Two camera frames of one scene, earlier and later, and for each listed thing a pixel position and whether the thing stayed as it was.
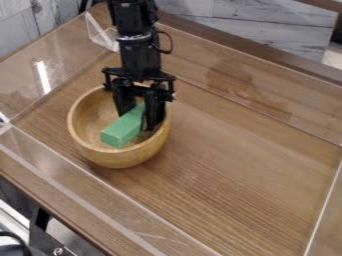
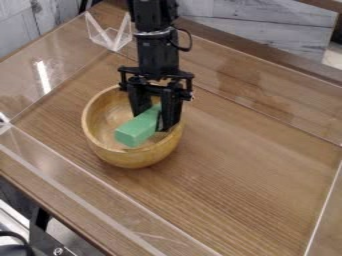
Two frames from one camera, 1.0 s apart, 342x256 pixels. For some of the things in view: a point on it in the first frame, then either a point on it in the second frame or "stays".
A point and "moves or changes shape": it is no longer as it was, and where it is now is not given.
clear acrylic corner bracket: x=102 y=35 stays
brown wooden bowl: x=92 y=111 moves or changes shape
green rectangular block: x=125 y=128 moves or changes shape
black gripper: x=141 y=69 to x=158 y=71
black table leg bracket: x=43 y=243 stays
